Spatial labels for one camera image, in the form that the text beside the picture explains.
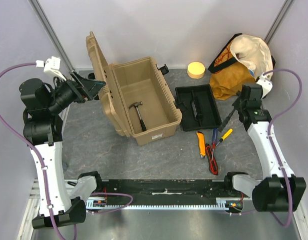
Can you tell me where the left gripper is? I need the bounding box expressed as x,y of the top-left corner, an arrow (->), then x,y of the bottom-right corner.
46,69 -> 106,113

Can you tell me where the yellow and black screwdriver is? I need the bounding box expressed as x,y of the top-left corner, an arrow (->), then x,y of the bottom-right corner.
212,128 -> 233,149

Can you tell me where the blue and red screwdriver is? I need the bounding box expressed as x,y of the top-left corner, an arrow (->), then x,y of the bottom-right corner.
211,128 -> 218,163

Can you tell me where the tan plastic tool box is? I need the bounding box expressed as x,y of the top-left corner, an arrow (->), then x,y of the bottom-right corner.
86,32 -> 182,146

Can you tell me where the black tool box tray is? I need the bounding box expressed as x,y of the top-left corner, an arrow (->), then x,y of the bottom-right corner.
175,84 -> 221,132

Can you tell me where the black handled hammer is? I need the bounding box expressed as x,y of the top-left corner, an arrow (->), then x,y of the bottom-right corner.
129,101 -> 147,132

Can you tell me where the black rubber mallet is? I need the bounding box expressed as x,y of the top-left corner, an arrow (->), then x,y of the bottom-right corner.
218,97 -> 241,132

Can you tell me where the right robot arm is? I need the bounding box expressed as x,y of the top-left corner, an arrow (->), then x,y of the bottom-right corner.
223,83 -> 306,212

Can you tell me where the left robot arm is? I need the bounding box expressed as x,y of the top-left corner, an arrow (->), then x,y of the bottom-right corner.
19,71 -> 106,230

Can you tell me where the yellow and cream tote bag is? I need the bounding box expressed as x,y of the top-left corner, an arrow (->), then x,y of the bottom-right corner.
208,33 -> 275,100

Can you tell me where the yellow round sponge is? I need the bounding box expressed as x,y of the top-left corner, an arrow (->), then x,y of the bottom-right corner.
187,61 -> 205,79

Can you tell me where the yellow utility knife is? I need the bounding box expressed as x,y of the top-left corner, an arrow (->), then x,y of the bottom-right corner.
196,131 -> 206,159

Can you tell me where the red and black utility knife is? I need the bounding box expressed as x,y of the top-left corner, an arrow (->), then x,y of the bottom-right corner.
205,143 -> 219,176

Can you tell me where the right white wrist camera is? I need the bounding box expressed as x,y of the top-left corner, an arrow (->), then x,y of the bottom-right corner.
256,73 -> 273,99

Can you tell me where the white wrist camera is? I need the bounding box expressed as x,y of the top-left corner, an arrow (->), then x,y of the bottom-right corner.
36,56 -> 67,81
256,73 -> 273,99

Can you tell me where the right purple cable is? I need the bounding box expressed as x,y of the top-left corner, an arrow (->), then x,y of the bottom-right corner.
226,68 -> 303,228

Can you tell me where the purple cable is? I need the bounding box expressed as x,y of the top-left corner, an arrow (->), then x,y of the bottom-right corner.
0,62 -> 134,240
226,68 -> 303,228

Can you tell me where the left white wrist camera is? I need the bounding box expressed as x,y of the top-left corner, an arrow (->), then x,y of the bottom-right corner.
36,56 -> 67,81

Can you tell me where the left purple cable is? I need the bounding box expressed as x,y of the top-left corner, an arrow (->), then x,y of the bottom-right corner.
0,62 -> 134,240

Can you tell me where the slotted cable duct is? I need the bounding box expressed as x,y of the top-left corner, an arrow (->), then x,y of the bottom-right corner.
86,198 -> 243,211

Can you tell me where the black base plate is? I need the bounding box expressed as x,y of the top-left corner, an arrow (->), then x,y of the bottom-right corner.
94,179 -> 247,205

